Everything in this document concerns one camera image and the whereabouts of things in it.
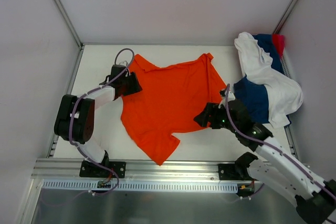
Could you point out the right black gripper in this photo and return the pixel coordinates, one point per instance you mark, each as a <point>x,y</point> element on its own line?
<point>208,116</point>

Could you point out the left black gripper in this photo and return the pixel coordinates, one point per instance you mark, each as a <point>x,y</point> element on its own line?
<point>130,84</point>

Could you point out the orange t shirt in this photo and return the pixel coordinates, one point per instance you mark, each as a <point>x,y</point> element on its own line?
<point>170,99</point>

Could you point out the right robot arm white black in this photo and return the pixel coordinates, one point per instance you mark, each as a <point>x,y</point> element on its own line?
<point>268,162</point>

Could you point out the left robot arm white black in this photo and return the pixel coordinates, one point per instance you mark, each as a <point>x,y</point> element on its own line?
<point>75,118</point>

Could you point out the blue t shirt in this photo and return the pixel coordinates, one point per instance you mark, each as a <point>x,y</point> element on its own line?
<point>254,96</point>

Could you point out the white t shirt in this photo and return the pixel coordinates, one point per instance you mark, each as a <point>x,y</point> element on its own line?
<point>284,94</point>

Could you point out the red pink t shirt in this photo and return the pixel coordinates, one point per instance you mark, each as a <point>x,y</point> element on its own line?
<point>279,43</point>

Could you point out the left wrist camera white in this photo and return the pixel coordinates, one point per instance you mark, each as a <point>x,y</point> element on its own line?
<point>124,63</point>

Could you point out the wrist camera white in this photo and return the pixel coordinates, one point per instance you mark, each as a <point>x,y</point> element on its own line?
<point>124,63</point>
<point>226,96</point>

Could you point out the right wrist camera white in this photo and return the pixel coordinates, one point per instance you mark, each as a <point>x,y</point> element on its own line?
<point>226,96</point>

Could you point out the left table edge rail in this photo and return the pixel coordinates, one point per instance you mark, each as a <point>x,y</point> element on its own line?
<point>63,113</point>

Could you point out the white slotted cable duct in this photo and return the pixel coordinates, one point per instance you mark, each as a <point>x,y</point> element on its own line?
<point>141,186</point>

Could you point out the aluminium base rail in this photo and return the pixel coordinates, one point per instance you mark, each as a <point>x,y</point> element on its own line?
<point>135,170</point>

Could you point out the left corner aluminium post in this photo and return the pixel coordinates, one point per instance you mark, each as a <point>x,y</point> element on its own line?
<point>68,22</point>

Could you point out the corner aluminium post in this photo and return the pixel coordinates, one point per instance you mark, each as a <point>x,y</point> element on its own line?
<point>285,16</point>
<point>68,22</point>

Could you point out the right corner aluminium post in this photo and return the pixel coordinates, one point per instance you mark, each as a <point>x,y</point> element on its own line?
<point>285,16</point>

